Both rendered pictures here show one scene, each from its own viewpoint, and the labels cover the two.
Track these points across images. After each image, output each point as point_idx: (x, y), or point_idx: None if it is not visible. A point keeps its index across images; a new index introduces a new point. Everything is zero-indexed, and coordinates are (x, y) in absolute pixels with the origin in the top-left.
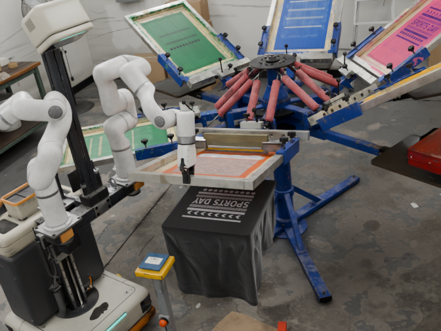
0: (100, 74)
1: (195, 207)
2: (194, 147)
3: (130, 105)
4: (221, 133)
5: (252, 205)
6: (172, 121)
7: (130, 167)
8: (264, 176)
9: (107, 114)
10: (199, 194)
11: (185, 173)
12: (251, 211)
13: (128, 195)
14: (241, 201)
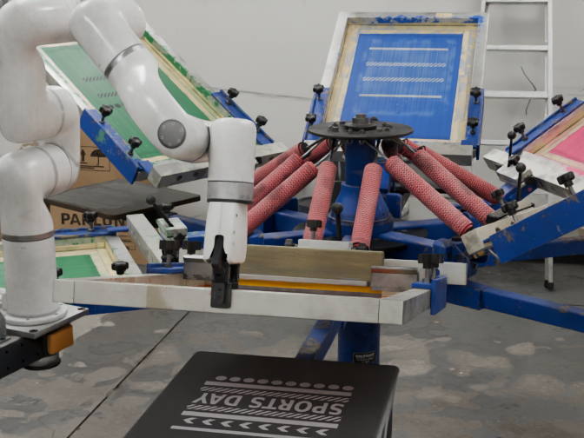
0: (16, 21)
1: (204, 412)
2: (246, 217)
3: (69, 127)
4: (267, 245)
5: (353, 411)
6: (202, 139)
7: (46, 289)
8: (414, 310)
9: (12, 137)
10: (207, 387)
11: (222, 277)
12: (353, 421)
13: (29, 368)
14: (323, 403)
